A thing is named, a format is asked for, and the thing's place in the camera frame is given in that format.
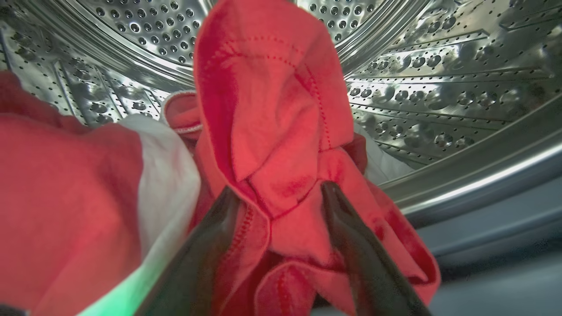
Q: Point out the grey rubber door gasket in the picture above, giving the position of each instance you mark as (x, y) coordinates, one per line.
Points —
(505, 245)

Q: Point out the red and white garment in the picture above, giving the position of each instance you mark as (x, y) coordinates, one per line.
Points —
(66, 197)

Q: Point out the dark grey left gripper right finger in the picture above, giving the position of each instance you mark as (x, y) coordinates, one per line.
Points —
(373, 272)

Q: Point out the steel perforated drum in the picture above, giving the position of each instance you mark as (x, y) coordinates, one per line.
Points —
(439, 87)

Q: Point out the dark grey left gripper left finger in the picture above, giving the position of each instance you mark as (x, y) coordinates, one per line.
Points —
(189, 272)

